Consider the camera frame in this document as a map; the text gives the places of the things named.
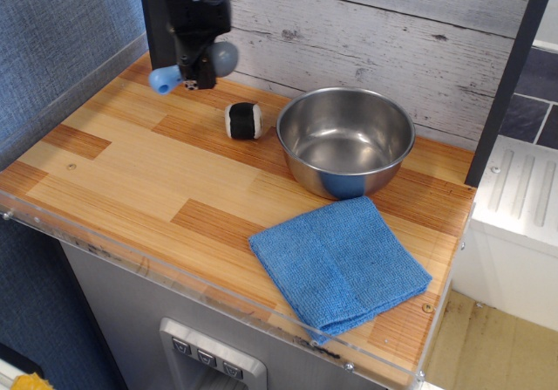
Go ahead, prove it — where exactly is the clear acrylic front guard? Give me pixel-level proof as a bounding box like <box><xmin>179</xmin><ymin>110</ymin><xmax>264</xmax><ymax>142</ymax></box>
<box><xmin>1</xmin><ymin>182</ymin><xmax>474</xmax><ymax>389</ymax></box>

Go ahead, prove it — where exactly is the yellow object at corner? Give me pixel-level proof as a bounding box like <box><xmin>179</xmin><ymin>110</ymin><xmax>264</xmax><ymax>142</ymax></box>
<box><xmin>10</xmin><ymin>373</ymin><xmax>53</xmax><ymax>390</ymax></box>

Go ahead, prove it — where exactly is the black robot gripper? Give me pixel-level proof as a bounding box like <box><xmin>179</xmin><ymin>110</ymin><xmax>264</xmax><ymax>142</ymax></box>
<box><xmin>164</xmin><ymin>0</ymin><xmax>231</xmax><ymax>90</ymax></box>

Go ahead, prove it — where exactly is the blue folded cloth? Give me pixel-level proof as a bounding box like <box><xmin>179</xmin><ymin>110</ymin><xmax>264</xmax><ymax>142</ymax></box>
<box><xmin>248</xmin><ymin>196</ymin><xmax>432</xmax><ymax>346</ymax></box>

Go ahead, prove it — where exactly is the silver dispenser button panel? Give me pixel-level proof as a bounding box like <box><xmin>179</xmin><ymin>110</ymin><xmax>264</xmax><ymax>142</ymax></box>
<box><xmin>159</xmin><ymin>318</ymin><xmax>268</xmax><ymax>389</ymax></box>

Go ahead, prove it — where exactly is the black and white toy sushi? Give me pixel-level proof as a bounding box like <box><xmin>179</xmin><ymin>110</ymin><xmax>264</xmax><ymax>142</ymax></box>
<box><xmin>225</xmin><ymin>102</ymin><xmax>262</xmax><ymax>140</ymax></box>

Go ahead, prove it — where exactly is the white ridged side counter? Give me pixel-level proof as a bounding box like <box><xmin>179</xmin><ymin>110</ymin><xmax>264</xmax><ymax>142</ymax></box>
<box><xmin>472</xmin><ymin>135</ymin><xmax>557</xmax><ymax>257</ymax></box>

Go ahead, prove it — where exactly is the stainless steel bowl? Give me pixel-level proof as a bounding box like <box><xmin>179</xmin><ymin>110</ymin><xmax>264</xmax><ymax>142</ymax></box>
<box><xmin>276</xmin><ymin>87</ymin><xmax>416</xmax><ymax>200</ymax></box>

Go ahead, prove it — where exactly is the dark grey right post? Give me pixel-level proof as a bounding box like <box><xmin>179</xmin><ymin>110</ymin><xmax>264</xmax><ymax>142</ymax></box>
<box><xmin>465</xmin><ymin>0</ymin><xmax>549</xmax><ymax>188</ymax></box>

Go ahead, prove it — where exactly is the blue and grey toy spoon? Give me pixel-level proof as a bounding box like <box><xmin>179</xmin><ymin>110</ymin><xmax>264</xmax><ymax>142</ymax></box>
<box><xmin>148</xmin><ymin>41</ymin><xmax>239</xmax><ymax>95</ymax></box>

